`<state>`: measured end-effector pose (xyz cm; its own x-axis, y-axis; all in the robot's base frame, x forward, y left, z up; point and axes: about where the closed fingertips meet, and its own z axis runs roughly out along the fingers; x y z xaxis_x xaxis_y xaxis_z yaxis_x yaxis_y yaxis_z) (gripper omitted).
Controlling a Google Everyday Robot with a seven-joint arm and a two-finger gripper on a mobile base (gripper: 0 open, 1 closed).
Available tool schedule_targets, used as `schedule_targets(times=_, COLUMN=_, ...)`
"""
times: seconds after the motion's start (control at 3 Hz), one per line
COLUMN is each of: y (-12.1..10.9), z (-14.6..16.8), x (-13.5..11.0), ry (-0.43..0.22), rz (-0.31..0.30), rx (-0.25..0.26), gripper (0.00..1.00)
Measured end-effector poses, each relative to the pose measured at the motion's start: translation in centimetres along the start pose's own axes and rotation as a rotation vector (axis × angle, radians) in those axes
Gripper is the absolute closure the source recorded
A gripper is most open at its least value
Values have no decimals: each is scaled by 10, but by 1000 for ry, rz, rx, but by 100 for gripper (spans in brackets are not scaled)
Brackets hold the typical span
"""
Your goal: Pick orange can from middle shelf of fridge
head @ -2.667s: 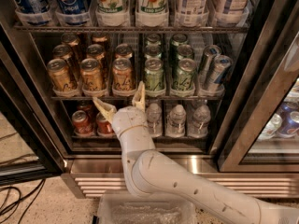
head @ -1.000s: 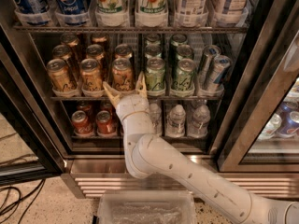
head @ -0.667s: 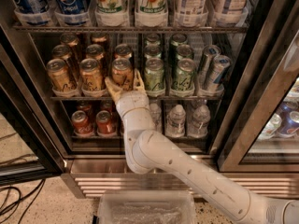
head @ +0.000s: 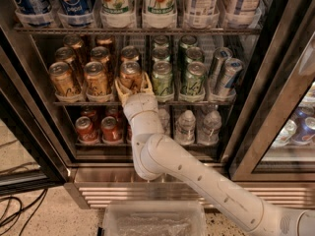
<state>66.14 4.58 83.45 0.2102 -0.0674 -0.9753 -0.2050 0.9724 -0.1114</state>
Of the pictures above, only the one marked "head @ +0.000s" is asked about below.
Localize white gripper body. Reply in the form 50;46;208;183
123;93;158;122

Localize white label bottle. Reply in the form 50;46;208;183
184;0;219;29
223;0;260;29

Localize green can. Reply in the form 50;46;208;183
178;34;198;63
152;61;173;96
152;47;170;62
180;61;206;96
185;46;205;64
153;35;169;48

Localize blue can behind glass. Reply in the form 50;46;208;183
292;117;315;145

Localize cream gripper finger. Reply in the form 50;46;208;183
141;72;154;94
115;80;132;105

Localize pepsi bottle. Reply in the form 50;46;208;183
59;0;93;27
14;0;52;27

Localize black floor cables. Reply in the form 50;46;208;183
0;189;49;236

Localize stainless steel fridge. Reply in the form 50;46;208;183
0;0;315;208

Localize green can front right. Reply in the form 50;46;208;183
180;61;206;96

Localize clear plastic bin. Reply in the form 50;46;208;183
102;201;207;236

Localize red can front left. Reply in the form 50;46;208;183
75;116;98;143

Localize orange can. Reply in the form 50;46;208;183
55;46;84;85
48;62;81;97
120;45;141;64
119;61;142;91
95;34;115;53
91;46;111;72
84;61;107;96
63;34;87;64

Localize silver can behind glass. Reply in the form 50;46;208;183
272;119;297;148

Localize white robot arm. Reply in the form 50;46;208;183
115;79;315;236

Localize silver blue can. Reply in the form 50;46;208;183
215;58;243;97
209;47;232;89

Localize water bottle middle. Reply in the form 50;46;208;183
174;110;196;146

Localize pepsi bottle right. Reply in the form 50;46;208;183
59;0;93;27

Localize white label bottle left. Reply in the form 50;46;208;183
184;0;219;29

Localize silver blue can back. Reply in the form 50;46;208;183
209;47;232;89

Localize pepsi bottle left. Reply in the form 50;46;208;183
14;0;52;27

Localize water bottle left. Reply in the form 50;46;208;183
158;108;170;135

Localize green can back right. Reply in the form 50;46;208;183
178;34;198;63

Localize open fridge door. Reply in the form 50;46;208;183
0;30;68;196

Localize silver blue can front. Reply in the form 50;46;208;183
215;58;243;97

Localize white label bottle right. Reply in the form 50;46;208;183
223;0;260;29

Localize water bottle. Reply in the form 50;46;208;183
198;110;221;146
158;108;170;135
174;110;196;146

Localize water bottle right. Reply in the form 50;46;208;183
198;110;221;146

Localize red can front right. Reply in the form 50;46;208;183
126;124;132;143

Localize red can front middle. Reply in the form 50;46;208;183
101;116;122;143

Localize green can back left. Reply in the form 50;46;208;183
153;35;169;48

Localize green can front left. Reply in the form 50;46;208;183
152;61;173;96

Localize red can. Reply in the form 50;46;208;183
101;116;122;143
75;116;98;143
126;124;132;143

